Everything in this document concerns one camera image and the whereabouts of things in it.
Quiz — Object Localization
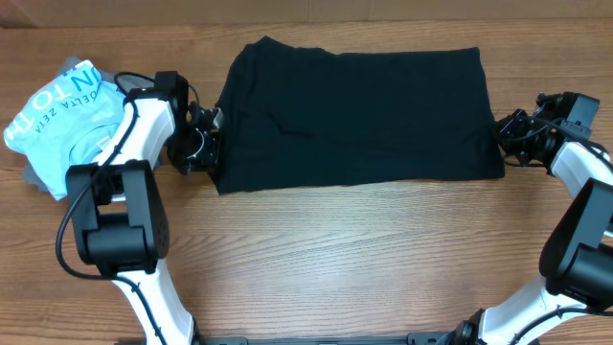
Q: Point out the black t-shirt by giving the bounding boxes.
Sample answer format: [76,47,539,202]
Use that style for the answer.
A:
[214,37,505,195]

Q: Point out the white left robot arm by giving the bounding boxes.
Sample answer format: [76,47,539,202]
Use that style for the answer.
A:
[56,71,223,344]

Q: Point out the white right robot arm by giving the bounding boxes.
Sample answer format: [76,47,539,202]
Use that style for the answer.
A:
[438,92,612,345]

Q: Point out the light blue printed t-shirt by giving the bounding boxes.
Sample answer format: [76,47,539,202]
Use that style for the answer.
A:
[4,60,125,200]

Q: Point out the grey folded garment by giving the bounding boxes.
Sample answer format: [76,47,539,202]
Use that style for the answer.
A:
[22,57,153,192]

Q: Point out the brown cardboard backboard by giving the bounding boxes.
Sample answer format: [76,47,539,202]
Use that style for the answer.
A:
[1,0,612,28]

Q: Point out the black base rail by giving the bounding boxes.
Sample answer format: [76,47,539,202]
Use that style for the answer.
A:
[193,331,455,345]

